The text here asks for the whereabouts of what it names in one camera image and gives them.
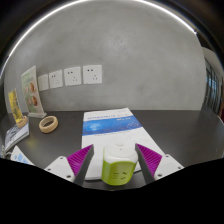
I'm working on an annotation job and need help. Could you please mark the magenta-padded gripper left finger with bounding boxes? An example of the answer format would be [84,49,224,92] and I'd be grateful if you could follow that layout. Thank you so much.
[43,143,95,187]

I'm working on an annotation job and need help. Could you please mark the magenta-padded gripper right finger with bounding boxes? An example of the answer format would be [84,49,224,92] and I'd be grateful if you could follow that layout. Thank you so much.
[134,142,185,185]

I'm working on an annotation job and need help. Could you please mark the white power strip blue sockets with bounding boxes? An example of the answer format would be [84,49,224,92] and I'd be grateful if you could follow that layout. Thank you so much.
[9,145,35,166]

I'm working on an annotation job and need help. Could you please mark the beige tape roll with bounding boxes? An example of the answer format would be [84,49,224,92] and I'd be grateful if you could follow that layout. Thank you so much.
[38,115,60,135]

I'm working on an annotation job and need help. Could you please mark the grey printed magazine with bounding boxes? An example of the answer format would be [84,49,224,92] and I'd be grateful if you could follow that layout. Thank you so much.
[2,122,31,153]

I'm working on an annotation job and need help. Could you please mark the white booklet with blue band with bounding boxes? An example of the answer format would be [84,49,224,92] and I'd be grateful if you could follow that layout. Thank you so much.
[81,107,166,181]

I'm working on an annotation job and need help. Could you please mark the acrylic sign stand green flyer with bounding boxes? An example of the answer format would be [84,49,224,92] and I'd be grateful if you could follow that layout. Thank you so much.
[20,65,48,120]

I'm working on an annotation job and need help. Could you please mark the glass partition with dark frames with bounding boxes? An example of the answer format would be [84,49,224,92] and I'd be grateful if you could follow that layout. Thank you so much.
[201,46,224,119]

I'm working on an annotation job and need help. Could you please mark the white ceiling light strip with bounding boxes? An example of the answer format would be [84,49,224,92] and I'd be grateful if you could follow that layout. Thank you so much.
[0,0,198,81]

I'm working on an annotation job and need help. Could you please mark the white power cable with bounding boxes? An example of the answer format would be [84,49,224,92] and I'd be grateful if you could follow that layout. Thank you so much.
[0,146,11,160]

